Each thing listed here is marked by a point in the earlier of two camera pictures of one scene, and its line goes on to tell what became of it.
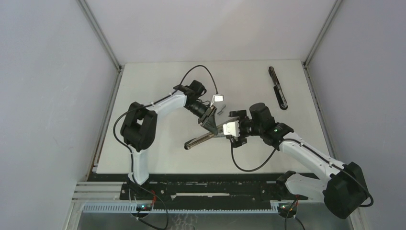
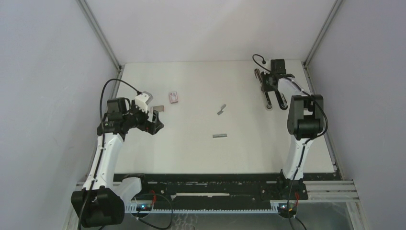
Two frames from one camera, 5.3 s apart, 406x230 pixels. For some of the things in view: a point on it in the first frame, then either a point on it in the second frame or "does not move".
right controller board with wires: [284, 208] does not move
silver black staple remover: [196, 141] → [268, 103]
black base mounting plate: [208, 188] does not move
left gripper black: [208, 120] → [152, 127]
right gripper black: [238, 141] → [267, 88]
